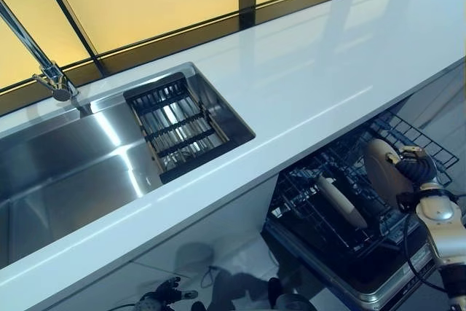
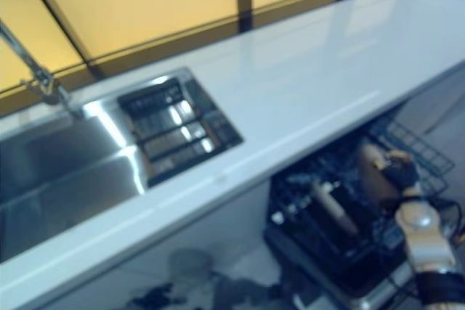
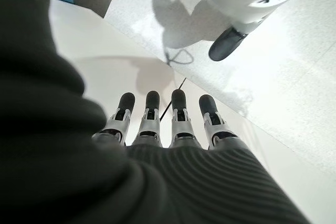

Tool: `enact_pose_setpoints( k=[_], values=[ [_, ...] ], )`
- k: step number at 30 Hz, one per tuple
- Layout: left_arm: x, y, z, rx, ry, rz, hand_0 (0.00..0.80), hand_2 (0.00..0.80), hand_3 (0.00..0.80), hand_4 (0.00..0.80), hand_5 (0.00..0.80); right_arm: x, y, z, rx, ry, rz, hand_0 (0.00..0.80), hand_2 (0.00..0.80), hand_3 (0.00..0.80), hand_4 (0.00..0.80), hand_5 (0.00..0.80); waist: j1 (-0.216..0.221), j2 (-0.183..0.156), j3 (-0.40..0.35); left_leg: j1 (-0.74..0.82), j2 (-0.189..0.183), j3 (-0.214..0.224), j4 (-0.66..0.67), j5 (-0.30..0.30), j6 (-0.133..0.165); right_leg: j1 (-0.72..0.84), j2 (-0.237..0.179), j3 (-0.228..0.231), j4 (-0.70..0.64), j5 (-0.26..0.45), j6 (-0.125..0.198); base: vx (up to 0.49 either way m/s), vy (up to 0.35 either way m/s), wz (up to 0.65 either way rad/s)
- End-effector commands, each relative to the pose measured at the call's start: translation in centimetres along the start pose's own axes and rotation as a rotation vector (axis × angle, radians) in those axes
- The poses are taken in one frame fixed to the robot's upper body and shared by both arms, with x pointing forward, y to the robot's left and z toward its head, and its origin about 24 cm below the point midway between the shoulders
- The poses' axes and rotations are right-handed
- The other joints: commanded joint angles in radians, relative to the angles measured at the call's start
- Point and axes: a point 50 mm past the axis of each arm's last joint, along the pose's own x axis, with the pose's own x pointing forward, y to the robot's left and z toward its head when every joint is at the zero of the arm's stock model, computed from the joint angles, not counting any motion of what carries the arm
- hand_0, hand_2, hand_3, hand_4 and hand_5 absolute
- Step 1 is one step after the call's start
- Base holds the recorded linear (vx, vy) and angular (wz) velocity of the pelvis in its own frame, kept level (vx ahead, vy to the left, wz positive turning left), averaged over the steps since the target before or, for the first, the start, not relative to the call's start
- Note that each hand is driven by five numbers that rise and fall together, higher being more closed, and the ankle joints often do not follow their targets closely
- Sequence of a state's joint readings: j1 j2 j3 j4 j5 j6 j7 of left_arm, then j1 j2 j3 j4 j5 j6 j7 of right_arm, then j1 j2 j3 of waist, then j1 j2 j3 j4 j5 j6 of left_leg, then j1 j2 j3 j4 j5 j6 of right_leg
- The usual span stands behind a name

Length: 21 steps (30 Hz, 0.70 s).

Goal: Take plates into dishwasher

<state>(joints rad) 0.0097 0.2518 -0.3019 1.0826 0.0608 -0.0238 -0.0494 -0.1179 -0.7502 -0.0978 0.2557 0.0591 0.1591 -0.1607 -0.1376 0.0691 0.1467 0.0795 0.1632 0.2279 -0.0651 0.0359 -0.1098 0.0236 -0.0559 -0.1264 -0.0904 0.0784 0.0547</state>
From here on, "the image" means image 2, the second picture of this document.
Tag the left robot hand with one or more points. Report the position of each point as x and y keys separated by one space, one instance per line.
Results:
x=156 y=299

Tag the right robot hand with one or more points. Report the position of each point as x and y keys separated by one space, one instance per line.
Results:
x=403 y=175

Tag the cream round plate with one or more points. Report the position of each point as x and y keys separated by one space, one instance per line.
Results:
x=332 y=208
x=374 y=179

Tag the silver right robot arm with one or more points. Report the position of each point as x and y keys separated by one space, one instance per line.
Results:
x=425 y=244

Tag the open built-in dishwasher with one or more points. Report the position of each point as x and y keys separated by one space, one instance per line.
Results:
x=327 y=244

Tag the white kitchen base cabinet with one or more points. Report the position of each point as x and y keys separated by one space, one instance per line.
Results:
x=181 y=252

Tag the stainless steel kitchen sink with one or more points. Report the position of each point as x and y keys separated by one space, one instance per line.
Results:
x=72 y=172

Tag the black sink dish rack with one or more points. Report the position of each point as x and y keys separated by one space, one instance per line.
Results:
x=170 y=132

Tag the chrome gooseneck kitchen faucet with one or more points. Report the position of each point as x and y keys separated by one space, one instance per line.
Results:
x=32 y=67

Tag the yellow window with dark frame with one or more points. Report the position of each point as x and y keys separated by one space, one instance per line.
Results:
x=145 y=5

